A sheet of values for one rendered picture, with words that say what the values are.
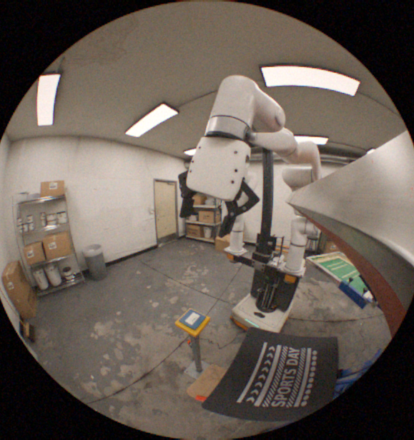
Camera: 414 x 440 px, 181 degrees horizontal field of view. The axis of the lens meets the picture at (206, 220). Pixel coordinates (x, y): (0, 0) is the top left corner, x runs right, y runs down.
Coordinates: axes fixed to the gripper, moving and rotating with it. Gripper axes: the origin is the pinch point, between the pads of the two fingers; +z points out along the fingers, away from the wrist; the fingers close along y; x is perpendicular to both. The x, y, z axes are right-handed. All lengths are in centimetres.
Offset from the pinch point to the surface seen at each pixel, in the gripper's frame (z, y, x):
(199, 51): -135, 76, -42
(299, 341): 41, -51, -19
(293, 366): 41, -50, -5
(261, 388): 44, -41, 7
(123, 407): 152, -12, 78
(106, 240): 170, 267, -54
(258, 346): 46, -34, -12
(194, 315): 54, -1, -14
